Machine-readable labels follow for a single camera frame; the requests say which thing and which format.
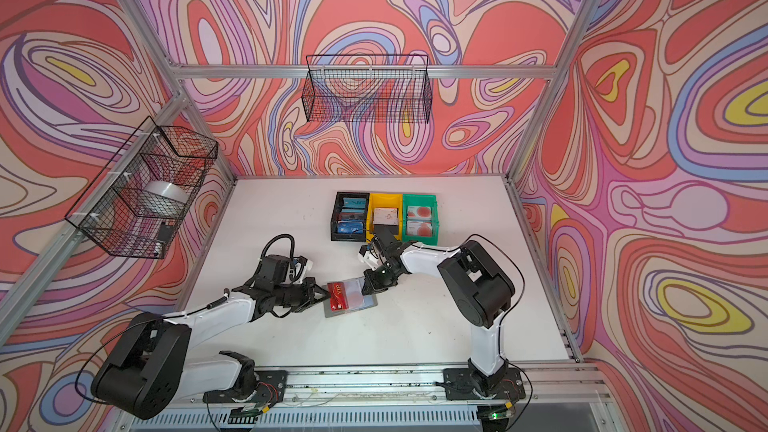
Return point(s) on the white roll in basket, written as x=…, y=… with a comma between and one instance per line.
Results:
x=163, y=199

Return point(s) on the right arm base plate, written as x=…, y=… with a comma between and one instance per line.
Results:
x=468, y=383

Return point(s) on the black plastic bin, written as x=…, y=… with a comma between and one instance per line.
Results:
x=349, y=206

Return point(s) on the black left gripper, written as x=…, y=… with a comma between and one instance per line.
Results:
x=308, y=288

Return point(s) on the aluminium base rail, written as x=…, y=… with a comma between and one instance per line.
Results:
x=559, y=396

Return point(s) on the red VIP card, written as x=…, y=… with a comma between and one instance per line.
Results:
x=338, y=301

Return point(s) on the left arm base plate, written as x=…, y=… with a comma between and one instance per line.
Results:
x=262, y=388

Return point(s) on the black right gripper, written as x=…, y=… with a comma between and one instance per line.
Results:
x=375, y=286

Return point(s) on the green plastic bin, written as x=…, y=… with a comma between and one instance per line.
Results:
x=417, y=199

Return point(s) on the blue VIP card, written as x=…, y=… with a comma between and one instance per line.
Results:
x=350, y=227

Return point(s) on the grey leather card holder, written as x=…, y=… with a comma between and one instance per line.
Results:
x=357, y=301

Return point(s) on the wire basket on back wall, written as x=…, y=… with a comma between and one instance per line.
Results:
x=367, y=88

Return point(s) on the wire basket on left wall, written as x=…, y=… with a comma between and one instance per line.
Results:
x=159, y=172

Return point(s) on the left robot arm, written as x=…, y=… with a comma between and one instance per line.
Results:
x=148, y=368

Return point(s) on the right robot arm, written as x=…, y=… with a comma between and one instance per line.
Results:
x=480, y=289

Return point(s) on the april card stack far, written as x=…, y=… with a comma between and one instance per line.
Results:
x=419, y=213

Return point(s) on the wire basket on wall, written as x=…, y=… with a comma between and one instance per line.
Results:
x=159, y=172
x=367, y=88

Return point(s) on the yellow plastic bin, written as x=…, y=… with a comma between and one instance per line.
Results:
x=385, y=212

